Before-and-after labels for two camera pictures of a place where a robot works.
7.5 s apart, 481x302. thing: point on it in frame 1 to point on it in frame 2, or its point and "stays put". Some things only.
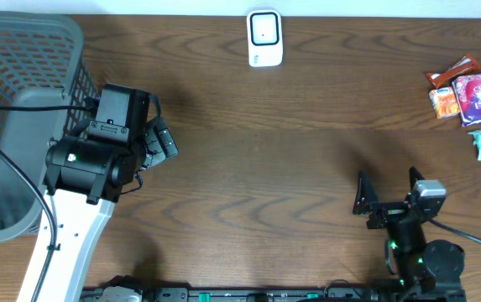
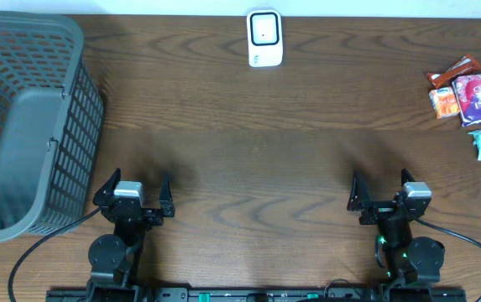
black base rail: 144,294 stays put
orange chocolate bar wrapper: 468,62 stays put
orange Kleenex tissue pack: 445,101 stays put
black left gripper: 161,140 to 135,213
